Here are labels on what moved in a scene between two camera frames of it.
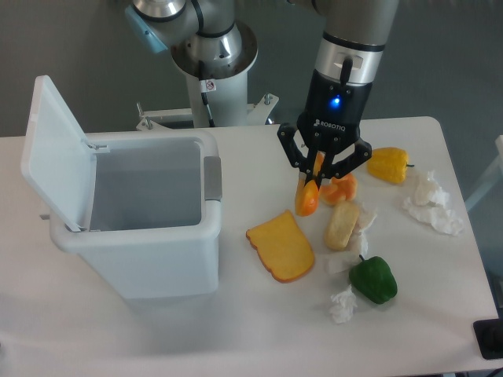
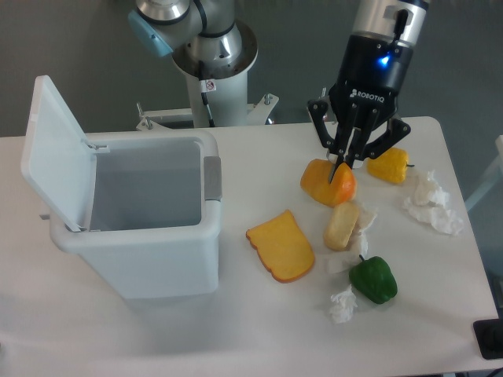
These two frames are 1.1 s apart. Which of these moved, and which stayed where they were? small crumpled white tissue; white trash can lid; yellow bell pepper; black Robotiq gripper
Moved: black Robotiq gripper
Stayed: white trash can lid; yellow bell pepper; small crumpled white tissue
